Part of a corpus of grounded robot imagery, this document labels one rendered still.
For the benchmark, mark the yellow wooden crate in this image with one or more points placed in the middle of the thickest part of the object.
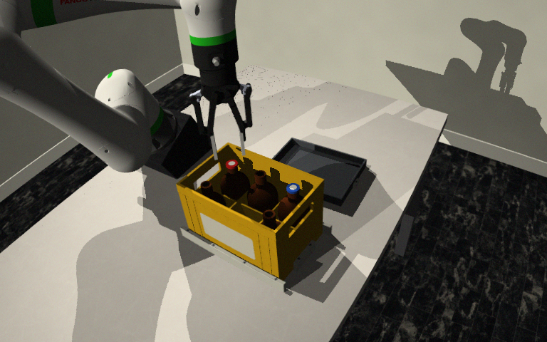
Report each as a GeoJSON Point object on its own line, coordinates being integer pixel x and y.
{"type": "Point", "coordinates": [230, 228]}

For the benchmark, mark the grey flat rail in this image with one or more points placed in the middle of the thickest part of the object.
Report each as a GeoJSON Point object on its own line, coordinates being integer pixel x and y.
{"type": "Point", "coordinates": [249, 268]}

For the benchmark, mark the brown glass bottle with white label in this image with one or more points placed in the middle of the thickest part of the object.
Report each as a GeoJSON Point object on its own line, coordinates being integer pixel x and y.
{"type": "Point", "coordinates": [289, 203]}

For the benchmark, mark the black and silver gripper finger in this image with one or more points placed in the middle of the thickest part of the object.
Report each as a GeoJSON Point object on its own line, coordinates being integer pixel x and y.
{"type": "Point", "coordinates": [246, 91]}
{"type": "Point", "coordinates": [195, 98]}

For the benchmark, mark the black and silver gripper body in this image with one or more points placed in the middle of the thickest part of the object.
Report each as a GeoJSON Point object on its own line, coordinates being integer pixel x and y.
{"type": "Point", "coordinates": [224, 78]}

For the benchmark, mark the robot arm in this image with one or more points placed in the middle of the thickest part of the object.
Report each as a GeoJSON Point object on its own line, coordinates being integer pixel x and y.
{"type": "Point", "coordinates": [122, 138]}

